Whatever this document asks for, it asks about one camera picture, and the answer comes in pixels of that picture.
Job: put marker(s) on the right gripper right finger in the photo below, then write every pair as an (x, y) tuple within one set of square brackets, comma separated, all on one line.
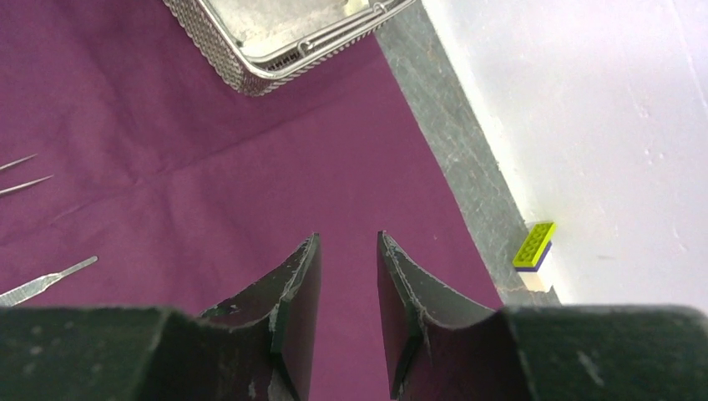
[(441, 345)]

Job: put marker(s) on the steel scalpel handle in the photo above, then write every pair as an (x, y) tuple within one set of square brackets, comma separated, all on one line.
[(38, 285), (12, 182)]

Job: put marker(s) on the yellow green white object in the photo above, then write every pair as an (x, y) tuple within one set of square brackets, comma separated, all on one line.
[(530, 257)]

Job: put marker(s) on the purple cloth wrap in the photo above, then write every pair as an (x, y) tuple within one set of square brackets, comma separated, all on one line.
[(188, 191)]

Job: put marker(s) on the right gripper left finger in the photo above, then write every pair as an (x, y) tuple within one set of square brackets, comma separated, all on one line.
[(256, 345)]

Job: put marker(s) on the metal instrument tray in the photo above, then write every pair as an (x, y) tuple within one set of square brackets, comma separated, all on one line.
[(258, 46)]

